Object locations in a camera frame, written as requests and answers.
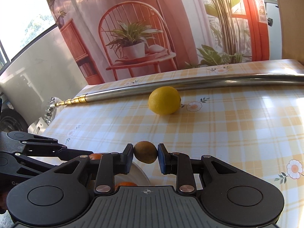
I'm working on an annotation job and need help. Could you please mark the yellow lemon near pole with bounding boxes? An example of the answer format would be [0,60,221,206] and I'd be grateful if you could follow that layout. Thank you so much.
[148,86,181,115]

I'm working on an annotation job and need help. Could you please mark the yellow plaid floral tablecloth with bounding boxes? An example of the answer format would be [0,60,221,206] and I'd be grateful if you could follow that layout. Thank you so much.
[41,58,304,228]

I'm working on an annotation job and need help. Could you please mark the printed room backdrop cloth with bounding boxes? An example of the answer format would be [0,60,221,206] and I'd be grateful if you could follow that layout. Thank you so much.
[46,0,270,84]

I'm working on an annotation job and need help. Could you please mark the wooden headboard panel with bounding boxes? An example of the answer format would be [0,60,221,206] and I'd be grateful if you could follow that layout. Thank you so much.
[277,0,303,64]

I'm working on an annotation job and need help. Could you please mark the window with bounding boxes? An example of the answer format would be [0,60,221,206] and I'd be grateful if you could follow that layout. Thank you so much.
[1,0,55,67]

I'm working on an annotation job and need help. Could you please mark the large orange mandarin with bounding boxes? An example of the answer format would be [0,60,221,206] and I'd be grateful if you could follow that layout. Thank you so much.
[115,182,137,188]

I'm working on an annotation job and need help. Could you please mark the brown kiwi fruit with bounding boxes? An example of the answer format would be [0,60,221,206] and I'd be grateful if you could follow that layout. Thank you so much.
[133,141,158,164]

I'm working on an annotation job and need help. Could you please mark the orange mandarin at front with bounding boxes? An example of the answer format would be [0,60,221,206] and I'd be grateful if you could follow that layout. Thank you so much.
[89,153,103,160]

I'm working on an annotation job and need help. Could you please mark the telescopic metal fruit picker pole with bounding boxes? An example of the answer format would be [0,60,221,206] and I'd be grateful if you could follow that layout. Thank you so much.
[44,73,304,125]

